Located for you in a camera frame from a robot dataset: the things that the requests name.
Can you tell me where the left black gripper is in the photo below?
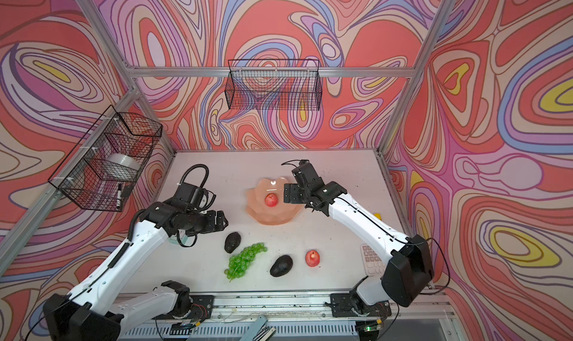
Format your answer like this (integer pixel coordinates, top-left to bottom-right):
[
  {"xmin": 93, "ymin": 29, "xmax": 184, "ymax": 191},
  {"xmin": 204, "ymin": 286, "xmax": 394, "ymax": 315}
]
[{"xmin": 185, "ymin": 209, "xmax": 231, "ymax": 236}]

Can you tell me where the red apple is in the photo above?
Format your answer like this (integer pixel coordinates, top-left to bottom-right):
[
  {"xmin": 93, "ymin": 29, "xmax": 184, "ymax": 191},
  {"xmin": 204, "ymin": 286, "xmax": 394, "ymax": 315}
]
[
  {"xmin": 264, "ymin": 193, "xmax": 279, "ymax": 208},
  {"xmin": 305, "ymin": 250, "xmax": 321, "ymax": 267}
]

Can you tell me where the dark avocado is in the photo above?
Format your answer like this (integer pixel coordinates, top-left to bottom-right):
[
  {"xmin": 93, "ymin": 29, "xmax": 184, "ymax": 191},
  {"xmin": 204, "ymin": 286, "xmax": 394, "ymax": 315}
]
[
  {"xmin": 224, "ymin": 232, "xmax": 242, "ymax": 254},
  {"xmin": 269, "ymin": 254, "xmax": 293, "ymax": 278}
]

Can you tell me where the green grape bunch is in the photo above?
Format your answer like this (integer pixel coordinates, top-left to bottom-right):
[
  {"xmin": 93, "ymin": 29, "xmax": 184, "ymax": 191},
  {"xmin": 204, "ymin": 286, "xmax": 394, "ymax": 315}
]
[{"xmin": 225, "ymin": 242, "xmax": 268, "ymax": 281}]

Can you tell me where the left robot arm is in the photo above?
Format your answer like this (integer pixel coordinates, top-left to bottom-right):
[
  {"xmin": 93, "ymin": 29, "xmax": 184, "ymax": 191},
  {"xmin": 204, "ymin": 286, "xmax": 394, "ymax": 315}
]
[{"xmin": 43, "ymin": 178, "xmax": 228, "ymax": 340}]

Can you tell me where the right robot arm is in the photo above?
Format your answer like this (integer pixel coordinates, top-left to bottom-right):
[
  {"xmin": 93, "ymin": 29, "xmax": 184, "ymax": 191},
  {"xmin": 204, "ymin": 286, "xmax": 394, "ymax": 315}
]
[{"xmin": 284, "ymin": 160, "xmax": 434, "ymax": 315}]

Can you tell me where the pink faceted fruit bowl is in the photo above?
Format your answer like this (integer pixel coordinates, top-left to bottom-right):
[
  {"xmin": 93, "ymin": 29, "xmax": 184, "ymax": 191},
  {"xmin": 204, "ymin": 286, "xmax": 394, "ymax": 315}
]
[{"xmin": 246, "ymin": 177, "xmax": 303, "ymax": 226}]

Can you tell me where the black marker in basket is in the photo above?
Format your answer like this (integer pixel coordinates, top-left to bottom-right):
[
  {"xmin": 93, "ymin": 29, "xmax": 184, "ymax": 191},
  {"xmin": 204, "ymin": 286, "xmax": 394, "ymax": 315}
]
[{"xmin": 116, "ymin": 184, "xmax": 122, "ymax": 211}]

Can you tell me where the white tape roll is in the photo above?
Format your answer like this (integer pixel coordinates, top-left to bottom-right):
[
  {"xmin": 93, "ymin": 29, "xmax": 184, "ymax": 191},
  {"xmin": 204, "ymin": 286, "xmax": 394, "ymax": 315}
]
[{"xmin": 103, "ymin": 153, "xmax": 140, "ymax": 182}]

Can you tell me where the pink calculator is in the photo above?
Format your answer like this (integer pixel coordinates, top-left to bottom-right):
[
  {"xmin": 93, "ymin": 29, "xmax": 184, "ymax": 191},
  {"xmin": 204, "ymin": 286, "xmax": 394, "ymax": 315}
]
[{"xmin": 360, "ymin": 244, "xmax": 385, "ymax": 277}]

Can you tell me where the teal tool at front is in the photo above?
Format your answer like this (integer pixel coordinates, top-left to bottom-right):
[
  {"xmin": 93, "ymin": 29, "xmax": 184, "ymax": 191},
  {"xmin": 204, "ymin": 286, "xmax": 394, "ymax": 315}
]
[{"xmin": 240, "ymin": 316, "xmax": 276, "ymax": 341}]

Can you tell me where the left wire basket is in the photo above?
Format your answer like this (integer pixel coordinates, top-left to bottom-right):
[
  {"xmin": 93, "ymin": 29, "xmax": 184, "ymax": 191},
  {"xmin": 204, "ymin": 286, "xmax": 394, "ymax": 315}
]
[{"xmin": 48, "ymin": 106, "xmax": 163, "ymax": 212}]

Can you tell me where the wire basket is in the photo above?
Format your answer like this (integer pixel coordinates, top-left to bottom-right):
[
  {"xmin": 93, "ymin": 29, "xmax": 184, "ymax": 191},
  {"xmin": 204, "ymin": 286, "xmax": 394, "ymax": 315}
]
[
  {"xmin": 48, "ymin": 106, "xmax": 163, "ymax": 212},
  {"xmin": 225, "ymin": 58, "xmax": 322, "ymax": 111}
]

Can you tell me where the back wire basket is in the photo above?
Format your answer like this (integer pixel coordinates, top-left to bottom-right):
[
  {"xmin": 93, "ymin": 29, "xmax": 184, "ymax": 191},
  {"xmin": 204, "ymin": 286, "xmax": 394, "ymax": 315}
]
[{"xmin": 225, "ymin": 58, "xmax": 322, "ymax": 111}]

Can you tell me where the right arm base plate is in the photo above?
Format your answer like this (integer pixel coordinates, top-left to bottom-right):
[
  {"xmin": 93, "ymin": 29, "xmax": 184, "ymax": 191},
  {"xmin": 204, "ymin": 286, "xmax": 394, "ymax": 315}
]
[{"xmin": 325, "ymin": 293, "xmax": 392, "ymax": 320}]

